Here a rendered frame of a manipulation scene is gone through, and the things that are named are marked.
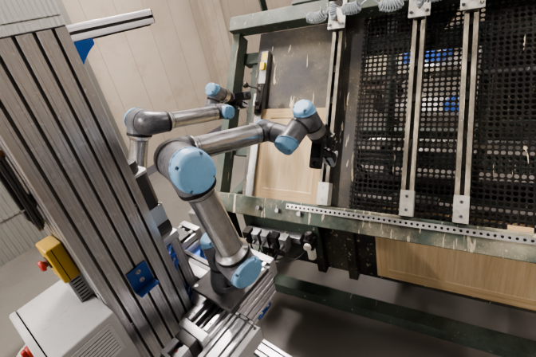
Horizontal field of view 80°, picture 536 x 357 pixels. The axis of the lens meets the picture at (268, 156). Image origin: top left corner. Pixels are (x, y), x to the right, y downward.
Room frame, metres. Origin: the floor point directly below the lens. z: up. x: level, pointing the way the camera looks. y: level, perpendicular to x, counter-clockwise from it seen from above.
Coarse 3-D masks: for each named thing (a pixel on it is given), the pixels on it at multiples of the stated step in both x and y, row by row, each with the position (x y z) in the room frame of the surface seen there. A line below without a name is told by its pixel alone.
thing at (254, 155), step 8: (264, 72) 2.11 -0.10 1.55; (264, 80) 2.08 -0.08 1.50; (264, 88) 2.05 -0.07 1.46; (264, 96) 2.03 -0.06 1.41; (264, 104) 2.02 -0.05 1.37; (256, 120) 1.96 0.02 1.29; (256, 144) 1.87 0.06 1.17; (256, 152) 1.84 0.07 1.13; (256, 160) 1.82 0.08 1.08; (248, 168) 1.81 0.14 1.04; (256, 168) 1.80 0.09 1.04; (248, 176) 1.78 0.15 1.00; (248, 184) 1.75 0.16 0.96; (248, 192) 1.73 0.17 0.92
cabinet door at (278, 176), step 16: (272, 112) 1.95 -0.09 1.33; (288, 112) 1.88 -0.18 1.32; (320, 112) 1.77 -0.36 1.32; (272, 144) 1.83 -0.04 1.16; (304, 144) 1.72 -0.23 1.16; (272, 160) 1.78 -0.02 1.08; (288, 160) 1.72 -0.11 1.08; (304, 160) 1.67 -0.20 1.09; (256, 176) 1.77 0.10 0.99; (272, 176) 1.72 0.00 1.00; (288, 176) 1.67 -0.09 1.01; (304, 176) 1.61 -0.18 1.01; (256, 192) 1.72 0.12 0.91; (272, 192) 1.66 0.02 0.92; (288, 192) 1.61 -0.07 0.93; (304, 192) 1.56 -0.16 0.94
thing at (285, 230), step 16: (256, 224) 1.62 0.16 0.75; (272, 224) 1.55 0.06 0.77; (288, 224) 1.49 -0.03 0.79; (256, 240) 1.50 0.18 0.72; (272, 240) 1.44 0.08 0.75; (288, 240) 1.42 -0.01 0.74; (304, 240) 1.38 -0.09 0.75; (320, 240) 1.40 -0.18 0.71; (272, 256) 1.47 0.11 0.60; (320, 256) 1.40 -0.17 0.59
